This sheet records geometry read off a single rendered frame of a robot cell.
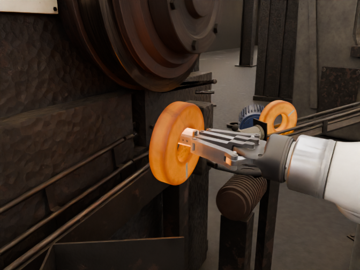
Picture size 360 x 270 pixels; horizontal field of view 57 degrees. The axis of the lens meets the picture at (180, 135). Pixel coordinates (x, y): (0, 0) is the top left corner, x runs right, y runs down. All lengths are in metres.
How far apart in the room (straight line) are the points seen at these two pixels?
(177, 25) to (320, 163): 0.39
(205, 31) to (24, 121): 0.46
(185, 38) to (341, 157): 0.40
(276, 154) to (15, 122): 0.45
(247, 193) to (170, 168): 0.58
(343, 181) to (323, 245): 1.39
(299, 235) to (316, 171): 1.41
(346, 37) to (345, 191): 2.93
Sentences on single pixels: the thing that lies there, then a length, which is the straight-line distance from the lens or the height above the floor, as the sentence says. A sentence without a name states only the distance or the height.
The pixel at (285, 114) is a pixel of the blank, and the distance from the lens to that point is 1.26.
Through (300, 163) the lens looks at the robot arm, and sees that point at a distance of 0.51.
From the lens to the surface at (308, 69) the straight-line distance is 3.52.
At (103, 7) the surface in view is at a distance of 0.66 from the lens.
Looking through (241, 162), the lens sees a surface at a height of 0.83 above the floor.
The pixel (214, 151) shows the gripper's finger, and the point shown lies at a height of 0.84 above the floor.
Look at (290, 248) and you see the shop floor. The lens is 1.81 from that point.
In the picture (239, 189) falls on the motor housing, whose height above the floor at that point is 0.53.
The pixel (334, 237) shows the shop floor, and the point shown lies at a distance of 1.96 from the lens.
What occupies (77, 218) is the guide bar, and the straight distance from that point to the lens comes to 0.68.
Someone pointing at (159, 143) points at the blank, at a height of 0.85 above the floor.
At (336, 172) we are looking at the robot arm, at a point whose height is 0.84.
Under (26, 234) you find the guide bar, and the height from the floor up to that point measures 0.67.
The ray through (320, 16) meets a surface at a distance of 3.48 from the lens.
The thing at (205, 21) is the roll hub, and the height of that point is 1.05.
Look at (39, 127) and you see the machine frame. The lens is 0.69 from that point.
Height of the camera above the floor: 1.03
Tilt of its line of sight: 18 degrees down
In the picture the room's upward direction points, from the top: straight up
